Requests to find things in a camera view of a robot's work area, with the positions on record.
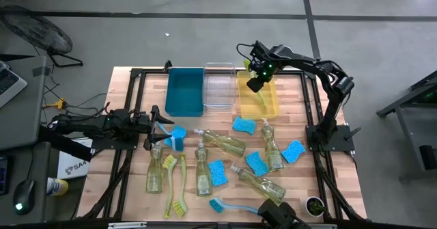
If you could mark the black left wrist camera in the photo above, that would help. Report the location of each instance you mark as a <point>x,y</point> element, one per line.
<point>121,116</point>

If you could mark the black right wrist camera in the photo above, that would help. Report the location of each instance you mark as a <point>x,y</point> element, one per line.
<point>257,84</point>

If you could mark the blue plastic bin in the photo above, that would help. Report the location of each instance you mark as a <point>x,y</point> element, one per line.
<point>184,92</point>

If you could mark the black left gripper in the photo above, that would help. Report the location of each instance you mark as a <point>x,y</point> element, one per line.
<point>141,126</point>

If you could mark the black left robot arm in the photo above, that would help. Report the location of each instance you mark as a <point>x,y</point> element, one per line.
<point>85,124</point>

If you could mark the black boxy object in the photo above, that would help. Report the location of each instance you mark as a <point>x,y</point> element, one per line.
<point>276,217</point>

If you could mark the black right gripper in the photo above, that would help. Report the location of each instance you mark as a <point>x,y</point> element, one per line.
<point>263,63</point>

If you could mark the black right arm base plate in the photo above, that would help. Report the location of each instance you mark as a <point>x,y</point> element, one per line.
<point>341,141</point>

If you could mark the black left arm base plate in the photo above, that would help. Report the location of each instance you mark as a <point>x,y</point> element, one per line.
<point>112,145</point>

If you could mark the yellow translucent bin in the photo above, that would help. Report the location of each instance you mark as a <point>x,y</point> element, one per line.
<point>249,109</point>

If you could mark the dark keyboard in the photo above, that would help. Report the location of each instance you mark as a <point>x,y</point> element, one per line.
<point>3,174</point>

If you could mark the blue dish brush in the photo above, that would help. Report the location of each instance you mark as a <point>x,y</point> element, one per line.
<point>165,129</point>
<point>215,205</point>

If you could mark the black aluminium table frame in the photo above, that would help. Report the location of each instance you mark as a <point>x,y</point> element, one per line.
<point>153,70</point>

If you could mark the dark grey side desk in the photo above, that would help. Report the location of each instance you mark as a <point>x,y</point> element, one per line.
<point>37,164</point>

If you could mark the black floor fan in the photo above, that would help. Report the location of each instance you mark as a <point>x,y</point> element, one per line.
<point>37,30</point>

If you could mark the blue wavy sponge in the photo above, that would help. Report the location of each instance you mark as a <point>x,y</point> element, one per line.
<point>218,173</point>
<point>244,125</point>
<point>256,164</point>
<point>180,132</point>
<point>293,151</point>

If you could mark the grey laptop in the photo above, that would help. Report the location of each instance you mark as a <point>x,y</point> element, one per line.
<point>10,83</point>

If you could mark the yellow-green soap bottle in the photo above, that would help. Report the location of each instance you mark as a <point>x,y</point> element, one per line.
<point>155,174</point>
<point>263,186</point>
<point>228,145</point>
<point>273,154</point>
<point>203,177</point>

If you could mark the small white potted plant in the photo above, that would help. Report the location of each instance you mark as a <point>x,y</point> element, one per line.
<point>312,206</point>

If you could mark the white cardboard box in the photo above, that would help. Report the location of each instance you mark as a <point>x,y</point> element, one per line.
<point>71,164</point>

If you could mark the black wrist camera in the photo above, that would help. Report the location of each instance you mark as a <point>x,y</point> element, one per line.
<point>257,84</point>
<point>121,116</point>

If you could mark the black metal cart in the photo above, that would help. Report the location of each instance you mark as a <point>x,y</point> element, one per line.
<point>409,99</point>

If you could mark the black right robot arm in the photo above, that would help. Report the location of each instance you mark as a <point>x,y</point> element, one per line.
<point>307,62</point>

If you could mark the white yellow bottle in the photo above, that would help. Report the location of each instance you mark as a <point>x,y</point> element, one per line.
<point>58,187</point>

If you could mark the black computer mouse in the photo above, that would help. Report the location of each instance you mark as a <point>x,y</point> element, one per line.
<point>24,195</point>

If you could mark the clear plastic bin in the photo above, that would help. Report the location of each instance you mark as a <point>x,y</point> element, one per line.
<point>220,89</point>

